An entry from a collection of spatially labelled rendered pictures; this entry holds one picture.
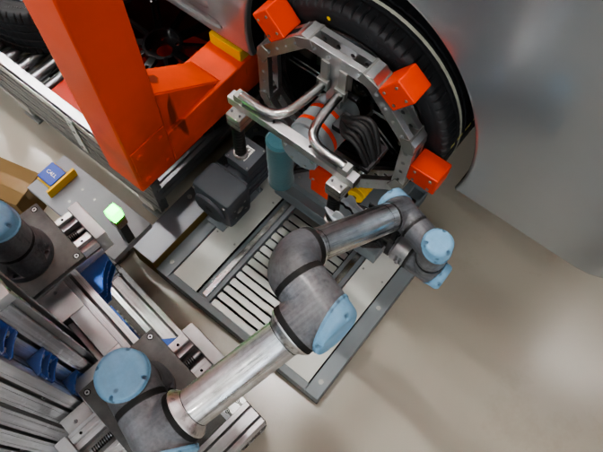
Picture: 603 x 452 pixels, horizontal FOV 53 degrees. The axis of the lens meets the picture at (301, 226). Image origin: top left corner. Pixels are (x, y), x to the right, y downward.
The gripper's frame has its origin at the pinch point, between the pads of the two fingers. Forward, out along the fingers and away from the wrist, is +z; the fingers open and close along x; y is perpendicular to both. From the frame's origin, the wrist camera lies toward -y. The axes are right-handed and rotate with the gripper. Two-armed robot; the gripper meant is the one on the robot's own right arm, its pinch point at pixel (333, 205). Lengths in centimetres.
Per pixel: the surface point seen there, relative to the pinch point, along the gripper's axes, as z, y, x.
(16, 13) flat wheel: 155, -33, -5
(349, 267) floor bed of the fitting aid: -2, -75, -16
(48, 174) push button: 93, -35, 36
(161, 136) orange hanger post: 59, -12, 9
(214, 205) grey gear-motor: 45, -45, 6
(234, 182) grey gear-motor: 44, -42, -5
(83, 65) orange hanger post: 61, 32, 22
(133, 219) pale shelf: 60, -38, 29
